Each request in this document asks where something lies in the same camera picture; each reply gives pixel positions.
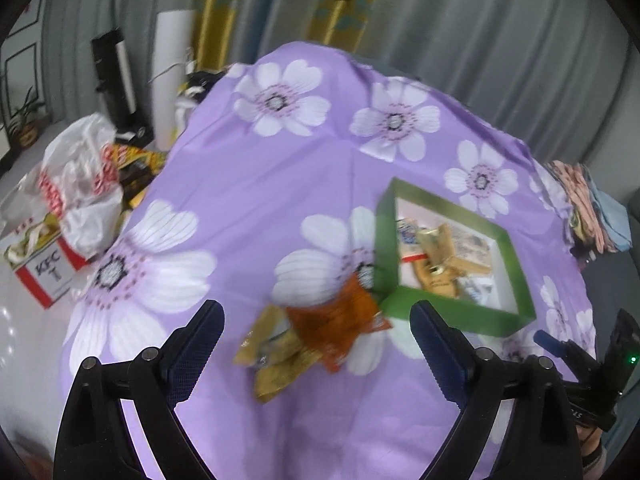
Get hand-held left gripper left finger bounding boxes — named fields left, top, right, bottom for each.
left=54, top=300, right=226, bottom=480

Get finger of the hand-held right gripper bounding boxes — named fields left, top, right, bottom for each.
left=532, top=330, right=601, bottom=396

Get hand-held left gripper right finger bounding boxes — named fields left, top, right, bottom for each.
left=409, top=300, right=583, bottom=480

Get green cardboard box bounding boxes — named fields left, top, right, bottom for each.
left=374, top=177, right=537, bottom=338

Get gold snack packet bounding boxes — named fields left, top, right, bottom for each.
left=417, top=224, right=471, bottom=276
left=234, top=304, right=301, bottom=368
left=252, top=345, right=326, bottom=405

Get orange snack packet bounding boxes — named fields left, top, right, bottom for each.
left=285, top=272, right=393, bottom=373

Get white blue snack packet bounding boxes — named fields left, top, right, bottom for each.
left=397, top=217, right=431, bottom=265

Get grey sofa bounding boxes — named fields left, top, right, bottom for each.
left=582, top=200, right=640, bottom=461

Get white grey snack packet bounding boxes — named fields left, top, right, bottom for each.
left=460, top=280, right=493, bottom=306

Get stack of folded cloths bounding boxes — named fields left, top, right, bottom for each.
left=545, top=160, right=633, bottom=261

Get red white cardboard box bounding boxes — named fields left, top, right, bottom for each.
left=2, top=212, right=93, bottom=309

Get purple floral cloth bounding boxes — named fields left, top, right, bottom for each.
left=55, top=42, right=598, bottom=480

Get dark yellow snack bags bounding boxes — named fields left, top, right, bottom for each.
left=112, top=142, right=168, bottom=211

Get white plastic bag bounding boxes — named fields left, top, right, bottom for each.
left=0, top=112, right=126, bottom=261

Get black yellow bag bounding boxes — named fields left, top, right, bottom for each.
left=175, top=70, right=223, bottom=106

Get white cylinder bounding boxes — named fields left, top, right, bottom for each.
left=150, top=10, right=196, bottom=153

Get black standing device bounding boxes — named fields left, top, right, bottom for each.
left=90, top=27, right=153, bottom=146

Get potted plant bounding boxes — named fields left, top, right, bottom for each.
left=0, top=87, right=51, bottom=151

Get grey curtain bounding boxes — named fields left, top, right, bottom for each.
left=45, top=0, right=631, bottom=161

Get yellow patterned curtain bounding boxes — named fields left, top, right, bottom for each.
left=192, top=0, right=391, bottom=68

